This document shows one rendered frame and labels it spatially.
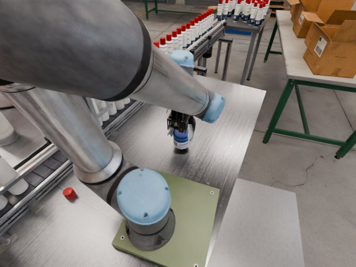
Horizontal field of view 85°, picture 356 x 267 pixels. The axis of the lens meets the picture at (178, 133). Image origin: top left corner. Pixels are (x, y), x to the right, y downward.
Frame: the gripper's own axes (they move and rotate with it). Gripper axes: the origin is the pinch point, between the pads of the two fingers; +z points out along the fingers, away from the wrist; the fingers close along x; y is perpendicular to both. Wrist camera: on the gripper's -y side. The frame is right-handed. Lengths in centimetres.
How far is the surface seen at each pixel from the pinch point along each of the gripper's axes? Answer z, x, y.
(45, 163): 2, -45, 29
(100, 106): -6.6, -37.6, 0.2
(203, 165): 6.9, 11.5, 7.0
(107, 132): 4.1, -34.5, 4.5
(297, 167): 90, 89, -81
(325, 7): -18, 81, -183
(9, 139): 0, -67, 24
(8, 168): -9, -43, 39
